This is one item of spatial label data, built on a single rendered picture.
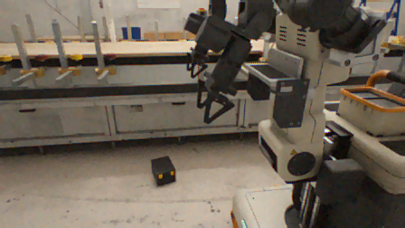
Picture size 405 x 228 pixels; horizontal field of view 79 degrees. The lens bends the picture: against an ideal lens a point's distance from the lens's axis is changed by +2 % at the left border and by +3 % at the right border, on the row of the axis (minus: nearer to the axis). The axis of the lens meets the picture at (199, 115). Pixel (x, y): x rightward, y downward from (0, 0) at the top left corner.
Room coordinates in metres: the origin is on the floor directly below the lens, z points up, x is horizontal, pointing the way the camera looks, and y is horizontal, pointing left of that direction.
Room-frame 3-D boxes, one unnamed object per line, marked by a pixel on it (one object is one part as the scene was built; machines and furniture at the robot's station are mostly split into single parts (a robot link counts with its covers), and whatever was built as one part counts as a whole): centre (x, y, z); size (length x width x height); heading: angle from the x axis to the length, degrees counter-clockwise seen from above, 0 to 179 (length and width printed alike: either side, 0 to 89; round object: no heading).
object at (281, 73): (0.82, -0.27, 0.99); 0.28 x 0.16 x 0.22; 8
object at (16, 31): (1.71, 1.21, 0.89); 0.04 x 0.04 x 0.48; 8
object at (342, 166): (0.78, -0.40, 0.68); 0.28 x 0.27 x 0.25; 8
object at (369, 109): (0.88, -0.67, 0.87); 0.23 x 0.15 x 0.11; 8
